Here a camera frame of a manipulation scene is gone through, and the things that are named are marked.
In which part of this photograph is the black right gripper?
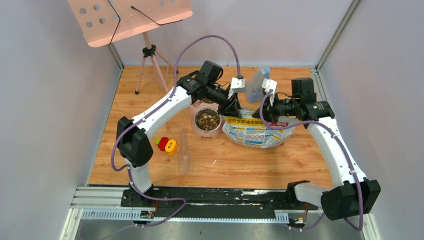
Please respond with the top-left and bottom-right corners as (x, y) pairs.
(252, 91), (299, 125)

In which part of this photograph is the cat food bag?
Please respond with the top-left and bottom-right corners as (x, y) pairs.
(222, 108), (294, 149)

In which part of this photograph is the clear plastic food scoop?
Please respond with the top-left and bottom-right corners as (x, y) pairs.
(178, 129), (193, 176)

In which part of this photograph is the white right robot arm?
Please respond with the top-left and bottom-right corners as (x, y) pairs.
(254, 77), (381, 230)

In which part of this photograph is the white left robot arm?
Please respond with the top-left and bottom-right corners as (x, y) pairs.
(111, 60), (246, 207)

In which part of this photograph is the blue item in bubble wrap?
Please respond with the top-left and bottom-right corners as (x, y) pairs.
(245, 66), (271, 104)

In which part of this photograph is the pink double bowl feeder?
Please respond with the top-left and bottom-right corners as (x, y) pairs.
(188, 100), (225, 139)

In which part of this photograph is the steel bowl near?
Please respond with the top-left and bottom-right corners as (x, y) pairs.
(194, 108), (222, 132)

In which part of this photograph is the yellow traffic light block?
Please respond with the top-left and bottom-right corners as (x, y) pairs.
(164, 139), (177, 155)

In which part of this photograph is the red toy block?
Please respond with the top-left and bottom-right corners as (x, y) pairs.
(157, 136), (169, 152)

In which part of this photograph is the green toy block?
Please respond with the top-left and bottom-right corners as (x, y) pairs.
(154, 137), (161, 145)

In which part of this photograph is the pink music stand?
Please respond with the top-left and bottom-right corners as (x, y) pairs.
(68, 0), (193, 91)

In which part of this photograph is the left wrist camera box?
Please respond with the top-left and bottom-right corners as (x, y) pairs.
(228, 77), (246, 99)

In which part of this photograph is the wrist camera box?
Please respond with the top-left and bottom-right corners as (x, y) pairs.
(261, 78), (278, 106)
(228, 77), (246, 99)

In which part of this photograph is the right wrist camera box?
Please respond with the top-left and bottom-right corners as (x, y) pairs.
(261, 78), (278, 106)

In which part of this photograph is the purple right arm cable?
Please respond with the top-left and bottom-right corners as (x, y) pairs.
(258, 89), (365, 232)

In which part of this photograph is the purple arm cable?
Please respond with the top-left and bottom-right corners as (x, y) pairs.
(110, 34), (243, 228)
(258, 89), (365, 232)

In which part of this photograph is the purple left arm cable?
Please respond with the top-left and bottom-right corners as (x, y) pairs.
(110, 34), (243, 228)

